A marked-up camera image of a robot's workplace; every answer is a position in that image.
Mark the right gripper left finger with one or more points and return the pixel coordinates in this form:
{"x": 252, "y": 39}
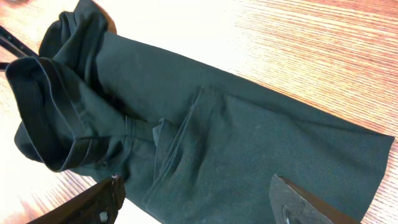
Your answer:
{"x": 96, "y": 205}

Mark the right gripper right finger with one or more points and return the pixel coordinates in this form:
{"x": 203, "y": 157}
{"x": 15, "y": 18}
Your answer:
{"x": 292, "y": 204}

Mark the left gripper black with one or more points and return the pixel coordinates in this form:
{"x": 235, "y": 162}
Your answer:
{"x": 14, "y": 45}

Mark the black t-shirt with logo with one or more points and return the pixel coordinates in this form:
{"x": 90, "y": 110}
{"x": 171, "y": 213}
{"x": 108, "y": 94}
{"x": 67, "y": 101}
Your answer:
{"x": 193, "y": 143}

